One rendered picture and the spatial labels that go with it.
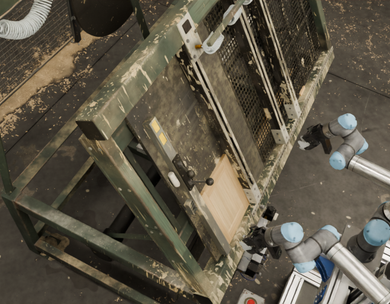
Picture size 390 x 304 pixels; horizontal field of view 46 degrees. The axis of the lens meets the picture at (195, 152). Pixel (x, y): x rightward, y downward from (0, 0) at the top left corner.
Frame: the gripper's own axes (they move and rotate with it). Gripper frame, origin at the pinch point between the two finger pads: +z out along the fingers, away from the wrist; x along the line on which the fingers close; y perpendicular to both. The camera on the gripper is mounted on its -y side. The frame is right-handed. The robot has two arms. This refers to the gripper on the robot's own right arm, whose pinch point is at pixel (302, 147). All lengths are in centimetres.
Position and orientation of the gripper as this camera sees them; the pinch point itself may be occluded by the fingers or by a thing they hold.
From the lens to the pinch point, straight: 242.9
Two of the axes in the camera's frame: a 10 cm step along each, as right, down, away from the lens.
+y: -7.4, -6.5, -1.9
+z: -4.8, 3.1, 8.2
